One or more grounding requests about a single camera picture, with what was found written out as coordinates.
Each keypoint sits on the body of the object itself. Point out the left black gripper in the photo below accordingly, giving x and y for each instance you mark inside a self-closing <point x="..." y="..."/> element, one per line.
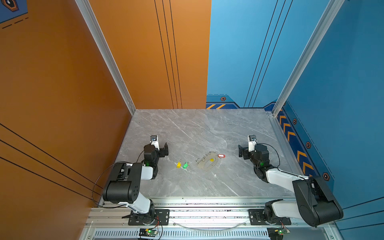
<point x="162" y="154"/>

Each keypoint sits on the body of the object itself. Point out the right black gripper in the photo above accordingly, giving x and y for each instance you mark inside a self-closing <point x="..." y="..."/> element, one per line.
<point x="245" y="150"/>

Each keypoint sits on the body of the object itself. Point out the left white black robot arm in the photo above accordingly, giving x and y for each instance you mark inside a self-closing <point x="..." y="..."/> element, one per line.
<point x="123" y="186"/>

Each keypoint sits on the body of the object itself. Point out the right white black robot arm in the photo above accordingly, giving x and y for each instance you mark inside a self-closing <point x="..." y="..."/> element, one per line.
<point x="314" y="202"/>

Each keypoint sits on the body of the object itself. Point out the left small circuit board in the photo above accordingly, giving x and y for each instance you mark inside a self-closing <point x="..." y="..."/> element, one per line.
<point x="148" y="233"/>

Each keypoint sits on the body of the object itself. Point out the small circuit board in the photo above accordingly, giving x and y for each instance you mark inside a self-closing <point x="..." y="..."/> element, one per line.
<point x="277" y="234"/>
<point x="148" y="233"/>

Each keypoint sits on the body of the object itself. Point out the right small circuit board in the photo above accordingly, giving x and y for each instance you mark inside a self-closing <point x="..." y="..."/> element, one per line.
<point x="277" y="234"/>

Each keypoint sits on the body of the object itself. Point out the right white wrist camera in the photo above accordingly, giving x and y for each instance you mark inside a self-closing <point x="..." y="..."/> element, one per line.
<point x="252" y="142"/>

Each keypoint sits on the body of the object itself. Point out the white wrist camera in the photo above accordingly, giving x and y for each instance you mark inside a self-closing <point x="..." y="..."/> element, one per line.
<point x="155" y="141"/>
<point x="252" y="142"/>

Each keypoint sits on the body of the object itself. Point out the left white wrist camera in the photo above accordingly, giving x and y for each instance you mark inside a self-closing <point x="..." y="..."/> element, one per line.
<point x="155" y="141"/>

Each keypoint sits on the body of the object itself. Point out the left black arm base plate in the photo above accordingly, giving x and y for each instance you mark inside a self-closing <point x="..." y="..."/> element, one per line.
<point x="162" y="215"/>

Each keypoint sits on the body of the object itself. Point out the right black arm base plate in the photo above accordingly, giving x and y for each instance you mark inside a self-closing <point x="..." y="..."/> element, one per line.
<point x="255" y="216"/>

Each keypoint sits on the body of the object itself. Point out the aluminium front rail frame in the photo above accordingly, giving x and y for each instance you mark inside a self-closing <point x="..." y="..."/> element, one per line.
<point x="201" y="218"/>

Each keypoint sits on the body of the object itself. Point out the right aluminium corner post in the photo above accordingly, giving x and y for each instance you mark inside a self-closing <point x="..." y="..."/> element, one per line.
<point x="318" y="34"/>

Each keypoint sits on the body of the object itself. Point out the aluminium corner post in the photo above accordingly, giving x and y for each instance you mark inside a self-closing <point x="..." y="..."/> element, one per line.
<point x="318" y="34"/>
<point x="101" y="42"/>

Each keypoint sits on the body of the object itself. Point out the left aluminium corner post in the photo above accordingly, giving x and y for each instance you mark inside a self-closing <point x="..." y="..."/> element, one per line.
<point x="101" y="42"/>

